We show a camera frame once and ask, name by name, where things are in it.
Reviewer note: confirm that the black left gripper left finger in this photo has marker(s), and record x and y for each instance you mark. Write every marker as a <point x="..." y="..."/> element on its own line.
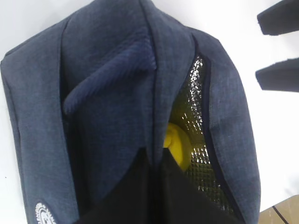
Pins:
<point x="128" y="202"/>

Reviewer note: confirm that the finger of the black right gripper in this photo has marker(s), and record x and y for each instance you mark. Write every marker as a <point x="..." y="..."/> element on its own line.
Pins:
<point x="281" y="76"/>
<point x="281" y="18"/>

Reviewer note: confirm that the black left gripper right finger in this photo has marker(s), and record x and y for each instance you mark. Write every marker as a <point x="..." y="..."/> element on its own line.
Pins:
<point x="181" y="202"/>

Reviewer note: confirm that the yellow lemon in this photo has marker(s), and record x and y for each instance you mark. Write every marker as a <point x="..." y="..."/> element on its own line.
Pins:
<point x="179" y="144"/>

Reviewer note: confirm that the dark blue insulated lunch bag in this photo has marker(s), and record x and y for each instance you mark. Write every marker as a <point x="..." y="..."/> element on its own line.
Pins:
<point x="86" y="94"/>

